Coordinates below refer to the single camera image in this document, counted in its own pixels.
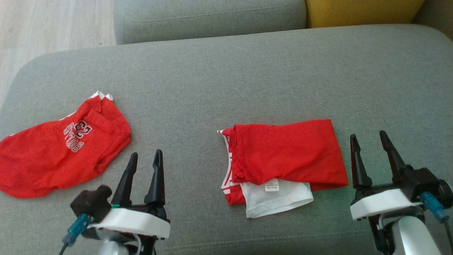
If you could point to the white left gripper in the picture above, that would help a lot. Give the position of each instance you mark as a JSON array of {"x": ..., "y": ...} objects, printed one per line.
[{"x": 134, "y": 221}]

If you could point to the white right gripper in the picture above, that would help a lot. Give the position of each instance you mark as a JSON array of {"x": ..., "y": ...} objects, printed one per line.
[{"x": 375, "y": 205}]

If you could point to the red shorts with 23 print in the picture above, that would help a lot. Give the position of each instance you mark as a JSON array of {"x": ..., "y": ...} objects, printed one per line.
[{"x": 53, "y": 159}]

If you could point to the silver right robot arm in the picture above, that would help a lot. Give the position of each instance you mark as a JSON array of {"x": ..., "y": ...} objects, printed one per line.
[{"x": 414, "y": 237}]

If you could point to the large grey sofa ottoman seat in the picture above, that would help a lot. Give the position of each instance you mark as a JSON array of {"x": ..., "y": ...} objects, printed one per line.
[{"x": 247, "y": 78}]

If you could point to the yellow sofa backrest cushion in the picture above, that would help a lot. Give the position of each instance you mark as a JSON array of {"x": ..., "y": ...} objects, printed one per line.
[{"x": 361, "y": 10}]

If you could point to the grey sofa seat cushion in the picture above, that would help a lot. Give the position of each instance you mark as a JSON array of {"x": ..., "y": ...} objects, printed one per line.
[{"x": 212, "y": 17}]

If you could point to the dark right wrist camera box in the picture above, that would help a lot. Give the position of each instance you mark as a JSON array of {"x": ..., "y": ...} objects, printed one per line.
[{"x": 421, "y": 180}]

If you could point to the dark wrist camera box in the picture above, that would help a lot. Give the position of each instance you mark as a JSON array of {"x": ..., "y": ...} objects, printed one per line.
[
  {"x": 421, "y": 180},
  {"x": 92, "y": 203}
]

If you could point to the dark left wrist camera box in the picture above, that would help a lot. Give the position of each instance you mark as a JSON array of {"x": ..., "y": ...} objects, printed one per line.
[{"x": 92, "y": 203}]

